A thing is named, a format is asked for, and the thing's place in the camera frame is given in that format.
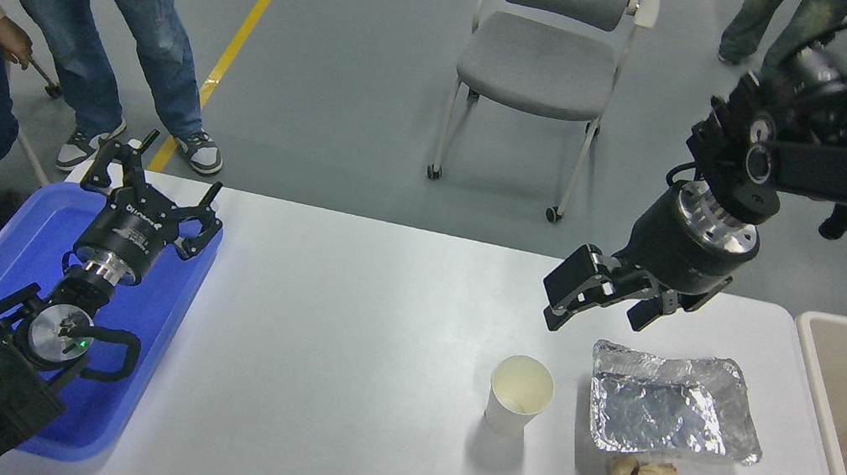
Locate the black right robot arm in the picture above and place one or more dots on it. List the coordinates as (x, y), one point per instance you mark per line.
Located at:
(842, 172)

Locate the crumpled foil tray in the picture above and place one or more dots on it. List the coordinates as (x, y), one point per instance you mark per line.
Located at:
(655, 414)

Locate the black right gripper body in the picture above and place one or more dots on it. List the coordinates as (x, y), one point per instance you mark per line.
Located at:
(681, 249)

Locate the blue plastic tray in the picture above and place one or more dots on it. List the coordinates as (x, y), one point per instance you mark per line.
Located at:
(145, 329)

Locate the grey padded office chair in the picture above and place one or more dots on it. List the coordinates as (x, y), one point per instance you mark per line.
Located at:
(541, 61)

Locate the seated person's hand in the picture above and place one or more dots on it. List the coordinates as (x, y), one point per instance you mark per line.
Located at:
(11, 40)

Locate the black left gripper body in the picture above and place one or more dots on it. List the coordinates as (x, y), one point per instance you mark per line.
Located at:
(125, 241)

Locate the white paper cup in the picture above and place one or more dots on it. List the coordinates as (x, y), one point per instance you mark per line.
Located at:
(521, 389)

